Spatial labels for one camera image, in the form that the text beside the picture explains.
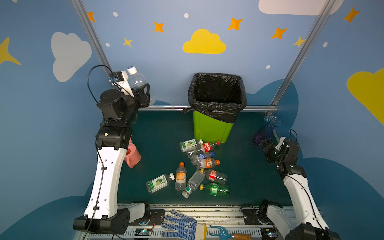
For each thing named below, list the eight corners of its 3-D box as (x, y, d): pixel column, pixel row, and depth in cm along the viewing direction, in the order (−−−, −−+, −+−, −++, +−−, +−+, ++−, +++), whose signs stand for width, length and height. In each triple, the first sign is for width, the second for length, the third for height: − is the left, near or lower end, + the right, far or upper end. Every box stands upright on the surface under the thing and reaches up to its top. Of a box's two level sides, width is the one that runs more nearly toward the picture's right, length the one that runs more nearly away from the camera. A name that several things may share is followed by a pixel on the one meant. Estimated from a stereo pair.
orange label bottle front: (174, 190, 82) (174, 189, 80) (176, 163, 92) (176, 162, 91) (186, 190, 82) (185, 189, 80) (186, 164, 93) (186, 162, 91)
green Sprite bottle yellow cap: (199, 192, 83) (199, 190, 79) (200, 183, 86) (201, 180, 83) (227, 198, 81) (229, 195, 78) (228, 188, 85) (229, 185, 81)
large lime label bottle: (149, 194, 82) (147, 192, 80) (145, 184, 85) (144, 183, 83) (175, 178, 88) (174, 177, 85) (170, 170, 91) (170, 168, 89)
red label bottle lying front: (203, 178, 88) (204, 175, 85) (205, 170, 91) (206, 167, 88) (225, 185, 86) (226, 182, 82) (226, 177, 89) (227, 174, 85)
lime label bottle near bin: (181, 152, 98) (181, 150, 97) (179, 143, 103) (179, 141, 101) (204, 147, 101) (204, 146, 99) (201, 139, 106) (201, 137, 104)
